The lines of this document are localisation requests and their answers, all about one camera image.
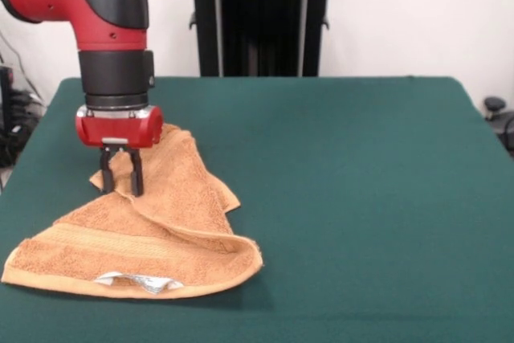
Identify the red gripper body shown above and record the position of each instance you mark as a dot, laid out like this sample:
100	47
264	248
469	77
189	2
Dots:
120	130

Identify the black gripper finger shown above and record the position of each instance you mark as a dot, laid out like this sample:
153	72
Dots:
137	178
107	176

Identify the orange terry towel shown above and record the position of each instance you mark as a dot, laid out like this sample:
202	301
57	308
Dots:
180	218

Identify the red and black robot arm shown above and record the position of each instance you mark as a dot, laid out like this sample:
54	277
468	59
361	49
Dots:
112	58

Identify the black electronics box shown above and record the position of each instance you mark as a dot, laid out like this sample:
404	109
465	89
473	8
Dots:
5	110

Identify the dark green table cloth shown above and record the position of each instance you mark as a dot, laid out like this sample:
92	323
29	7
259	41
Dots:
361	198

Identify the black office chair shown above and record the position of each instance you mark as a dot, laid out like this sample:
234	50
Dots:
500	118

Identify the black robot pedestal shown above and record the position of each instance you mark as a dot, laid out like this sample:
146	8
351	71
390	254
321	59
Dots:
261	29

